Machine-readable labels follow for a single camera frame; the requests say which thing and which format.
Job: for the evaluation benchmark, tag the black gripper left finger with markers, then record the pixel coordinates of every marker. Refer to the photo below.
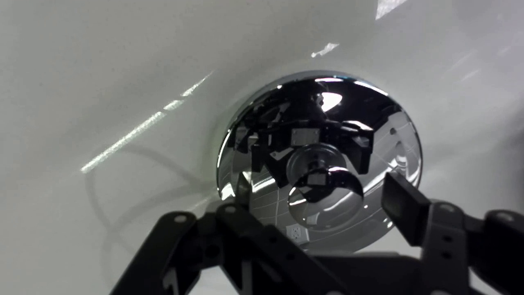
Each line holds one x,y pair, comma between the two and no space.
240,246

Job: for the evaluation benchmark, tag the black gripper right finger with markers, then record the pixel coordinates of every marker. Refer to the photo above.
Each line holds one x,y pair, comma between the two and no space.
459,251

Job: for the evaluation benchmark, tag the chrome metal jar lid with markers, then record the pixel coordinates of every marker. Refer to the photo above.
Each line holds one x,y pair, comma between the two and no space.
338,108

